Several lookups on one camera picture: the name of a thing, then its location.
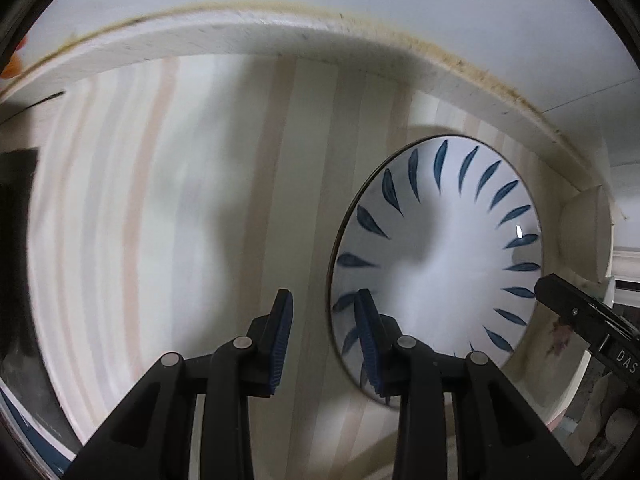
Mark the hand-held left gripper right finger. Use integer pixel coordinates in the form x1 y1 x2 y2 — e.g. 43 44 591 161
354 288 583 480

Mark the group of colourful wall stickers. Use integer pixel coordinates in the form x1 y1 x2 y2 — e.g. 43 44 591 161
0 37 26 79

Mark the white plate blue leaf pattern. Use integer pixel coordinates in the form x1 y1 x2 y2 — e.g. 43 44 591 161
327 136 544 406

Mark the person's right hand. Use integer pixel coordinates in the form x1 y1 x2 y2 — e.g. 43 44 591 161
575 375 640 466

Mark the striped cloth with cat print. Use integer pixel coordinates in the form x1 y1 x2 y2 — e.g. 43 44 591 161
25 52 593 443

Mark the black induction cooktop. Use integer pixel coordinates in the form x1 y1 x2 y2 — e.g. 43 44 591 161
0 146 83 458

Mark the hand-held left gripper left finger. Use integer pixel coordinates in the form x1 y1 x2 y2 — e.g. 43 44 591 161
62 287 296 480

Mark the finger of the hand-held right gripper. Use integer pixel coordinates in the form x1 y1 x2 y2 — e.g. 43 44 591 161
534 272 637 354

